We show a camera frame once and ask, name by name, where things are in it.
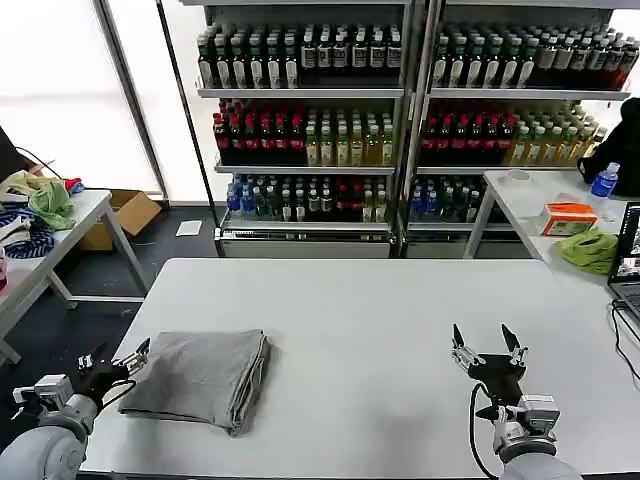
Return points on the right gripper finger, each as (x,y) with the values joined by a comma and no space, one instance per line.
(515,347)
(461,350)

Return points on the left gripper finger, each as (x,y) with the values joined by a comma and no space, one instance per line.
(135,356)
(90,359)

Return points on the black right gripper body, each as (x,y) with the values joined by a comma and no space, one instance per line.
(497,375)

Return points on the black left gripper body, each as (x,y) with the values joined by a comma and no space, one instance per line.
(100,380)

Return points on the grey printed t-shirt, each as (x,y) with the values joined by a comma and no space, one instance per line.
(200,375)

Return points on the green folded cloth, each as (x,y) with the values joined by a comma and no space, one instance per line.
(590,250)

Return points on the blue striped cloth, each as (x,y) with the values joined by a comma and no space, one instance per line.
(25,240)

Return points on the white paper sheet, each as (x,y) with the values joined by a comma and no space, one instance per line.
(189,228)

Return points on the orange tissue box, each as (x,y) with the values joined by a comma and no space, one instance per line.
(570,220)

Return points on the brown cardboard box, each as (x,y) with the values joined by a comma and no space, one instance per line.
(131,215)

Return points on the white side table with laptop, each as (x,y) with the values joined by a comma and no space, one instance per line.
(520,205)

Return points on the white side table with clothes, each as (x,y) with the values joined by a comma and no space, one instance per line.
(85,210)

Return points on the black laptop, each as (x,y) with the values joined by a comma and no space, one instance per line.
(630,250)

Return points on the green crumpled cloth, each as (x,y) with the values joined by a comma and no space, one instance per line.
(51,202)

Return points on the red cloth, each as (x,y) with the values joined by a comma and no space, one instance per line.
(75,184)

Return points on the blue water bottle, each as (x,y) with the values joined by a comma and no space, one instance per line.
(605,182)

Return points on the pale yellow cloth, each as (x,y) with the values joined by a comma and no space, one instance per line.
(19,182)

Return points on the shelf of bottles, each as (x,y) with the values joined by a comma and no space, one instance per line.
(500,125)
(305,125)

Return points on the person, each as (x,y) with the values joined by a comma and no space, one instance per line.
(622,145)

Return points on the black slanted pole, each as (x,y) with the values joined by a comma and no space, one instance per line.
(186,110)

